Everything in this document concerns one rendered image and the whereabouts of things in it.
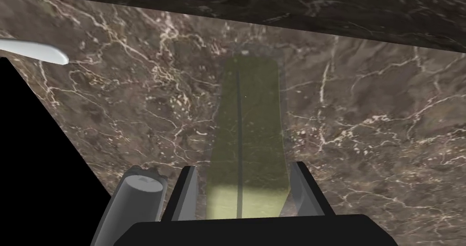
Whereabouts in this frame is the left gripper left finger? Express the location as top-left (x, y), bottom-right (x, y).
top-left (161, 166), bottom-right (199, 222)

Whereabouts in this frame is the olive green oblong object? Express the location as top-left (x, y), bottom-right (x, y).
top-left (205, 55), bottom-right (293, 220)

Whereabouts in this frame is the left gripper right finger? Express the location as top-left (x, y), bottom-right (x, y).
top-left (279, 161), bottom-right (336, 218)

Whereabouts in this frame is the white utensil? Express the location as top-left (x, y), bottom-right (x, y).
top-left (0, 38), bottom-right (70, 66)

